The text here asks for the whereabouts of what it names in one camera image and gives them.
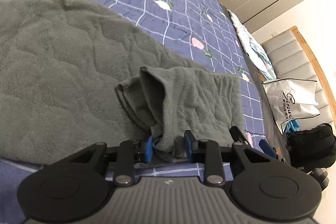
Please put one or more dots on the black bag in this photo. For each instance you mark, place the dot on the black bag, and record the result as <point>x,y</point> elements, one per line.
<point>311,149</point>

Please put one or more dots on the blue plaid floral bedspread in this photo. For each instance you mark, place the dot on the blue plaid floral bedspread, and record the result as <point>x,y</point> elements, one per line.
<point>170,3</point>

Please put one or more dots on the grey padded headboard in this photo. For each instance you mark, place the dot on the grey padded headboard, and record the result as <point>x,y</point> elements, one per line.
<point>291,57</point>

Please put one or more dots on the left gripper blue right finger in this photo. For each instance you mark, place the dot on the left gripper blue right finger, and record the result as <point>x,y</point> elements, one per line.
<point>258,184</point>

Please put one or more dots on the grey quilted fleece pants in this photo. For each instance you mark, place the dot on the grey quilted fleece pants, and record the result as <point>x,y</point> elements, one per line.
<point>74,73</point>

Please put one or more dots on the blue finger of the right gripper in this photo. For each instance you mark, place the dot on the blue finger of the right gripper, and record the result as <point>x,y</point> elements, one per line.
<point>237,135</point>
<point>267,149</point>

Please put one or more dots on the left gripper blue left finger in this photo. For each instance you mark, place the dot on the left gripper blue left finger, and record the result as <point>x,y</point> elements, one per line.
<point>79,185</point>

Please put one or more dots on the white shopping bag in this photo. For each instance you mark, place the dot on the white shopping bag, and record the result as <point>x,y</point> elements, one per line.
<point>291,99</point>

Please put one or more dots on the light patterned pillow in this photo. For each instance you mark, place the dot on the light patterned pillow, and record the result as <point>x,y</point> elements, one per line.
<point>253,49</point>

